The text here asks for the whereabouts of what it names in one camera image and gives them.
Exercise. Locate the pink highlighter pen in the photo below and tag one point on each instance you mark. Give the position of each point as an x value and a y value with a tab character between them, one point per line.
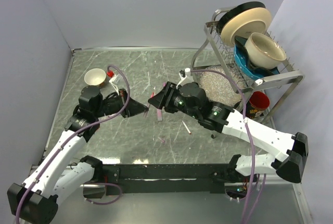
159	115

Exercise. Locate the black base bar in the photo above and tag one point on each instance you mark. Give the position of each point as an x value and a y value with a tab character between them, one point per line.
169	178

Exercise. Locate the pink thin pen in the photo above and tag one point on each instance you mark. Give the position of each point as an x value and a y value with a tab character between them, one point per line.
146	112

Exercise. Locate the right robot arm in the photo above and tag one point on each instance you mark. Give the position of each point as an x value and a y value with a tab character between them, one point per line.
286	154

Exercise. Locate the metal dish rack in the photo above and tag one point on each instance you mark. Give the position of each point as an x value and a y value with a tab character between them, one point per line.
287	75

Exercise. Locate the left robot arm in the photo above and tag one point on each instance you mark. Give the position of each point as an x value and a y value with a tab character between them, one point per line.
38	198

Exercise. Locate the blue dotted bowl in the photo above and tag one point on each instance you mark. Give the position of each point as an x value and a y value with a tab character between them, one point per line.
242	61

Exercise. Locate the black plate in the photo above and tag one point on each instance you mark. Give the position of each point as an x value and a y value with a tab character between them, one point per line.
236	11

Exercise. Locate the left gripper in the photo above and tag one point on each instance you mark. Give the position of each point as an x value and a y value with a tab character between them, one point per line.
133	108

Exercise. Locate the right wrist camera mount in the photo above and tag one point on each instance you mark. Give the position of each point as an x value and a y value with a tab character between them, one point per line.
185	77

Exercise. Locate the aluminium frame rail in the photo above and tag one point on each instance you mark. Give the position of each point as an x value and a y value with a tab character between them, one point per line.
288	176

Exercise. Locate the small white bowl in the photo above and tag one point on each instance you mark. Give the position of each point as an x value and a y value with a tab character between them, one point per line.
96	77

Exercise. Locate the large cream plate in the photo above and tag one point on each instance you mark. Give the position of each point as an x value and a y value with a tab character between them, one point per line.
244	24

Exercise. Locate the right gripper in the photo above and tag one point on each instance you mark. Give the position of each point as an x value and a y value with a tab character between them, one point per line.
164	98

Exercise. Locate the cream ceramic bowl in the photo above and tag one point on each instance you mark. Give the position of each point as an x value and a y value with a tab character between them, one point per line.
264	52

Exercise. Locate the red black mug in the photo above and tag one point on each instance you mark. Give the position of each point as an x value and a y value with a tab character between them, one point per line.
257	104

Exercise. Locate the speckled glass plate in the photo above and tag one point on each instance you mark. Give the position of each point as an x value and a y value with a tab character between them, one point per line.
218	88

